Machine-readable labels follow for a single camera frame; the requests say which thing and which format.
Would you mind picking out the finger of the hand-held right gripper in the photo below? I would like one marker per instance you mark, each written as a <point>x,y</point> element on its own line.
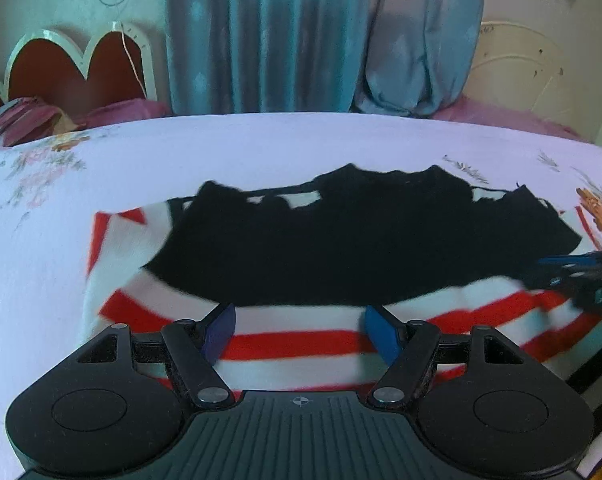
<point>568,261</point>

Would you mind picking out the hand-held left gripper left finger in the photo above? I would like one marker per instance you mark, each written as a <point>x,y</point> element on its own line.
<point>220,331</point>

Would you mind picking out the grey-purple curtain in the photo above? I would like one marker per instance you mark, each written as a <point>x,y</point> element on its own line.
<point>421,45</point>

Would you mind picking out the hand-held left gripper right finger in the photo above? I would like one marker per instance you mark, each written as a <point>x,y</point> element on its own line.
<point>381,332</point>

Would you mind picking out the cream arched headboard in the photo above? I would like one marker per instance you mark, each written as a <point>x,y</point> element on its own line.
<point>526,80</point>

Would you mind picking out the striped knit sweater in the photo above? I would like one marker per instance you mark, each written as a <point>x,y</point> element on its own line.
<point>331,260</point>

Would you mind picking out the plain pink sheet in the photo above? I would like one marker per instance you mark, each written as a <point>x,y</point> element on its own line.
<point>126,112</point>

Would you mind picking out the brown white headboard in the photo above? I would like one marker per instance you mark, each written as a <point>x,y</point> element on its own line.
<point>76,67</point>

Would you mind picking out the blue curtain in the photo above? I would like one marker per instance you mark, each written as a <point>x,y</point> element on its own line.
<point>266,35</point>

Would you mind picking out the pile of pink grey bedding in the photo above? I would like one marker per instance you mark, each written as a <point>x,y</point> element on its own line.
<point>23,120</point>

